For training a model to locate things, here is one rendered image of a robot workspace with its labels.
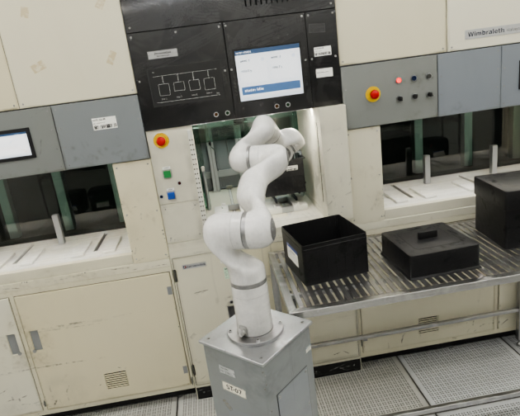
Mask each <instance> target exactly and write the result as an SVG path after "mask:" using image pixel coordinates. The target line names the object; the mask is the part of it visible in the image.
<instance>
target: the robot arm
mask: <svg viewBox="0 0 520 416"><path fill-rule="evenodd" d="M304 145H305V140H304V138H303V136H302V135H301V133H300V132H299V131H298V130H296V129H293V128H285V129H283V130H279V128H278V127H277V124H276V123H275V122H274V120H273V119H272V118H271V117H270V116H266V115H260V116H258V117H257V118H256V119H255V120H254V122H253V125H252V128H251V130H250V131H249V133H248V134H247V135H246V136H245V137H243V138H242V139H241V140H240V141H239V142H238V143H237V144H236V145H235V146H234V147H233V148H232V150H231V152H230V154H229V165H230V167H231V168H232V169H233V170H234V171H236V172H239V173H244V174H243V175H242V177H241V178H240V180H239V185H238V189H237V201H238V203H239V205H240V207H241V208H242V209H243V210H244V211H238V212H223V213H217V214H213V215H211V216H210V217H208V218H207V220H206V222H205V223H204V226H203V229H202V230H203V239H204V241H205V243H206V246H207V247H208V249H209V250H210V251H211V252H212V253H213V254H214V255H215V256H216V257H217V258H218V259H219V260H220V261H221V262H222V263H223V264H224V265H225V266H226V267H227V269H228V272H229V279H230V285H231V291H232V296H233V301H234V311H235V316H236V320H235V321H234V322H233V323H232V324H231V325H230V326H229V329H228V336H229V339H230V340H231V341H232V342H233V343H236V344H238V345H241V346H246V347H254V346H260V345H263V344H267V343H270V342H272V341H274V340H275V339H277V338H278V337H279V336H280V335H281V334H282V332H283V323H282V321H281V320H280V319H279V318H278V317H276V316H275V315H272V312H271V306H270V300H269V294H268V287H267V275H266V270H265V267H264V264H263V262H262V261H261V260H259V259H258V258H256V257H253V256H251V255H249V254H247V253H245V252H244V251H242V250H241V249H255V248H265V247H267V246H269V245H270V244H272V243H273V241H274V239H275V237H276V233H277V232H276V226H275V221H274V220H273V218H272V215H271V213H270V211H269V210H268V208H267V207H266V204H265V195H266V190H267V186H268V184H269V183H271V182H272V181H274V180H275V179H277V178H278V177H280V176H281V175H282V174H283V173H284V172H285V171H286V169H287V167H288V164H289V161H290V160H291V159H292V156H293V154H294V153H295V152H296V151H298V150H299V149H301V148H302V147H303V146H304Z"/></svg>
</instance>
